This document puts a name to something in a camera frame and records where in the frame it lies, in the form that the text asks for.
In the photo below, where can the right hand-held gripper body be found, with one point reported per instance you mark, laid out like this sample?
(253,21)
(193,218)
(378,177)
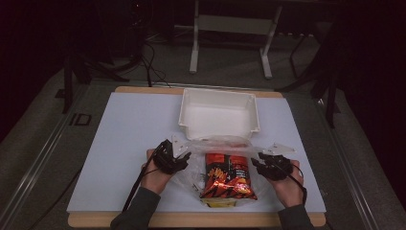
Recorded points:
(277,169)

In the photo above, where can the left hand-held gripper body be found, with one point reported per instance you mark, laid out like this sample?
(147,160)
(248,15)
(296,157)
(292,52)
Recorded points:
(166,159)

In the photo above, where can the clear plastic bag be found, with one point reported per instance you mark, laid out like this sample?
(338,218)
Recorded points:
(191,174)

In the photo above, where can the red black chips packet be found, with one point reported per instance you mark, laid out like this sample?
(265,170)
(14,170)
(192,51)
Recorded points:
(228,179)

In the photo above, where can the white plastic bin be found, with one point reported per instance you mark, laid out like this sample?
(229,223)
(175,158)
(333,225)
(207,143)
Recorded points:
(217,118)

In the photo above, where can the person's left hand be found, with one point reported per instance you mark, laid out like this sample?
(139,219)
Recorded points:
(154,180)

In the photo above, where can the person's right hand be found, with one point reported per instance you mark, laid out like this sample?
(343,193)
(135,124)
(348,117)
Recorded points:
(290,191)

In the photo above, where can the white table mat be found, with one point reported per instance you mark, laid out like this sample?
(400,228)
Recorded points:
(127,127)

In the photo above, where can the yellow snack packet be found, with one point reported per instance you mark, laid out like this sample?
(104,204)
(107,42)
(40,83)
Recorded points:
(220,202)

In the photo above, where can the wooden table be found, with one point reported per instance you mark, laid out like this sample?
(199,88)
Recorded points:
(207,220)

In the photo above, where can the black metal stand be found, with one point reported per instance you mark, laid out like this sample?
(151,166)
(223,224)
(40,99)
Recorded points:
(332,96)
(67,86)

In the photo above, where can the metal floor rail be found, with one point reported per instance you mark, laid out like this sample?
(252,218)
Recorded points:
(348,172)
(35,166)

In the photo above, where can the white metal desk frame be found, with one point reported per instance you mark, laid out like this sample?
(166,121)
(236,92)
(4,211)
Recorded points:
(236,25)

